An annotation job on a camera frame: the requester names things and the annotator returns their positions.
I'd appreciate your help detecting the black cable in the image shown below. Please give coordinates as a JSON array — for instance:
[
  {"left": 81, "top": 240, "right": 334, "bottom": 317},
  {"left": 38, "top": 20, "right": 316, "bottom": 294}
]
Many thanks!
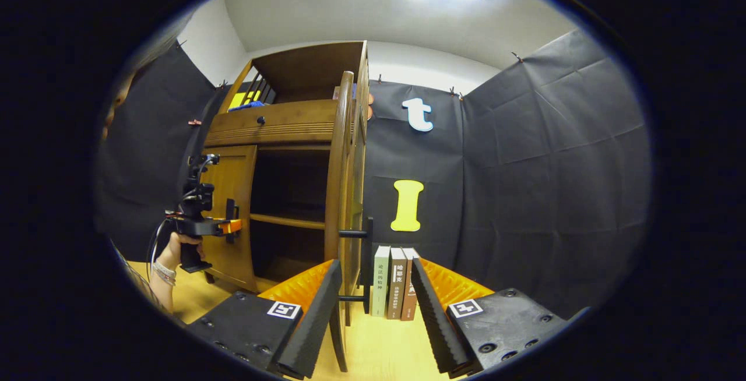
[{"left": 119, "top": 218, "right": 175, "bottom": 312}]

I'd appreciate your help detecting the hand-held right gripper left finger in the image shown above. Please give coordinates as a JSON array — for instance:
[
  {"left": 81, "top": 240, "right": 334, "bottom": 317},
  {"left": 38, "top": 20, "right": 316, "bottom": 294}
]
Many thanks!
[{"left": 186, "top": 259, "right": 344, "bottom": 380}]

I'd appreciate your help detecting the person's head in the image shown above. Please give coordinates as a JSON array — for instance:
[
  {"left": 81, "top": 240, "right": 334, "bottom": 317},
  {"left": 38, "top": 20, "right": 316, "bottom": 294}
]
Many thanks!
[{"left": 100, "top": 17, "right": 193, "bottom": 140}]

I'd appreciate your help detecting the beaded bracelet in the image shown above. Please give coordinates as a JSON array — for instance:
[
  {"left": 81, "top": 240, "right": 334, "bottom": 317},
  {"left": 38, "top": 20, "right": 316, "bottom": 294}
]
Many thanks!
[{"left": 153, "top": 260, "right": 177, "bottom": 287}]

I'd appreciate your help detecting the wooden double-door shoe cabinet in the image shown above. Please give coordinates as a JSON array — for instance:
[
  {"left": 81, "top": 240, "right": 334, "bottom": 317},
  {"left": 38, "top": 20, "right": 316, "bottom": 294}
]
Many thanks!
[{"left": 198, "top": 40, "right": 371, "bottom": 294}]

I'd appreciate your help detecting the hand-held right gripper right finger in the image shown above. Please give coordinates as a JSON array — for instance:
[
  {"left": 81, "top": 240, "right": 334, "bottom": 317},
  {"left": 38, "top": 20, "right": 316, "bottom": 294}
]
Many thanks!
[{"left": 410, "top": 257, "right": 569, "bottom": 379}]

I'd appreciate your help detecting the wooden cabinet shelf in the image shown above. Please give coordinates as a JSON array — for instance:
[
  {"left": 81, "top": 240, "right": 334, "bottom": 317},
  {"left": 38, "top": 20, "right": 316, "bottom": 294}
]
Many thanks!
[{"left": 249, "top": 213, "right": 326, "bottom": 231}]

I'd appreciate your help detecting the wooden cabinet door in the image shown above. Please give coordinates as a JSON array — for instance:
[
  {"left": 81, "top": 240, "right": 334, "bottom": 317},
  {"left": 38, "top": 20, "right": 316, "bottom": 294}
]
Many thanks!
[
  {"left": 200, "top": 145, "right": 258, "bottom": 292},
  {"left": 324, "top": 70, "right": 369, "bottom": 373}
]

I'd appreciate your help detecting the wooden cabinet drawer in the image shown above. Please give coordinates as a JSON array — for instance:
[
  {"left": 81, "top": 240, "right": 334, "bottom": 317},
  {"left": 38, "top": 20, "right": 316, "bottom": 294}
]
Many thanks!
[{"left": 205, "top": 100, "right": 340, "bottom": 149}]

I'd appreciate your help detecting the reddish brown book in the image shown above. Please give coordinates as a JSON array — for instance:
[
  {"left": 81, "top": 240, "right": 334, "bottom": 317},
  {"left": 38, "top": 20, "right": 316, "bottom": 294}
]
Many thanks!
[{"left": 400, "top": 247, "right": 420, "bottom": 322}]

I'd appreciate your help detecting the pale green book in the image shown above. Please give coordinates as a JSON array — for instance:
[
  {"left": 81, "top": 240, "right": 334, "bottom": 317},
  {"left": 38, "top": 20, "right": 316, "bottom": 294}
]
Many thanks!
[{"left": 371, "top": 245, "right": 391, "bottom": 318}]

